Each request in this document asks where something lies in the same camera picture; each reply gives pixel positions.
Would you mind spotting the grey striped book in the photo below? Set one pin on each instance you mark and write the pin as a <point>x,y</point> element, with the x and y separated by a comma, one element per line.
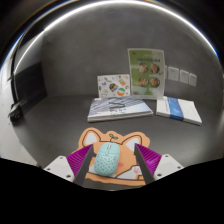
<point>118,109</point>

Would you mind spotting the mint green perforated computer mouse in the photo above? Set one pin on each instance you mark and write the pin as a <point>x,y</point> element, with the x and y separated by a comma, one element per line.
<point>106,160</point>

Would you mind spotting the orange corgi-shaped mouse pad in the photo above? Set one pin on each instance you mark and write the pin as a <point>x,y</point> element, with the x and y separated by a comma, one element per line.
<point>128,156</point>

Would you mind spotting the white ceiling light strip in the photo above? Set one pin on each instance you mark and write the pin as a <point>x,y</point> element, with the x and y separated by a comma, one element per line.
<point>110,3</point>

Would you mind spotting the white card with colourful stickers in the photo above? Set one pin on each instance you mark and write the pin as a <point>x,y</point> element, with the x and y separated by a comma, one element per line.
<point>113,86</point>

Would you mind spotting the white book with blue band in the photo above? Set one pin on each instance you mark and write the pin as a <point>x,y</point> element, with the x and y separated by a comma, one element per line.
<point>186,111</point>

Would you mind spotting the green menu sign stand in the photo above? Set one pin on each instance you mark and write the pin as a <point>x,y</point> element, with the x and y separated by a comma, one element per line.
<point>146,73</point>

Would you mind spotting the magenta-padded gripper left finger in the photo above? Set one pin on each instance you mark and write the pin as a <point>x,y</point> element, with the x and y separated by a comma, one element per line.
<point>60,166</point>

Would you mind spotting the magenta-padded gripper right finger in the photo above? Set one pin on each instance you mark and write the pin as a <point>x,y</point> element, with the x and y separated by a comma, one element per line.
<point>168,165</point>

